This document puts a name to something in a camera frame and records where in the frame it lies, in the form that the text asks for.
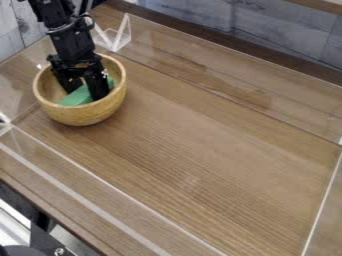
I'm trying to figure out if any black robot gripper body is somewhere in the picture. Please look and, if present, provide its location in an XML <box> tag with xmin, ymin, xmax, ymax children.
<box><xmin>26</xmin><ymin>0</ymin><xmax>104</xmax><ymax>74</ymax></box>

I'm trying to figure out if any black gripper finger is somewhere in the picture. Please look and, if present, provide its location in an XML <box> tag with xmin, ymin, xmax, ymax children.
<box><xmin>84</xmin><ymin>63</ymin><xmax>110</xmax><ymax>101</ymax></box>
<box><xmin>54</xmin><ymin>69</ymin><xmax>83</xmax><ymax>94</ymax></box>

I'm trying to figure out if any green rectangular block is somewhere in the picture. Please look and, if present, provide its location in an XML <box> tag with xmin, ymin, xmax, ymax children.
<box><xmin>55</xmin><ymin>77</ymin><xmax>116</xmax><ymax>107</ymax></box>

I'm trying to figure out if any wooden bowl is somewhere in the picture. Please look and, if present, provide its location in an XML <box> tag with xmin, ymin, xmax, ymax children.
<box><xmin>32</xmin><ymin>54</ymin><xmax>127</xmax><ymax>126</ymax></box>

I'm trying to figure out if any clear acrylic corner bracket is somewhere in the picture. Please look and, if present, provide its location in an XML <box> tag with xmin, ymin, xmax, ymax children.
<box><xmin>92</xmin><ymin>14</ymin><xmax>132</xmax><ymax>52</ymax></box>

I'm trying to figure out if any clear acrylic barrier wall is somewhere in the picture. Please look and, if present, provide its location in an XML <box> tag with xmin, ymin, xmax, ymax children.
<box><xmin>0</xmin><ymin>18</ymin><xmax>342</xmax><ymax>256</ymax></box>

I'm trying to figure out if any black metal bracket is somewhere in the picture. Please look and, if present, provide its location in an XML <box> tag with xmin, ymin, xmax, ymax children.
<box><xmin>30</xmin><ymin>223</ymin><xmax>78</xmax><ymax>256</ymax></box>

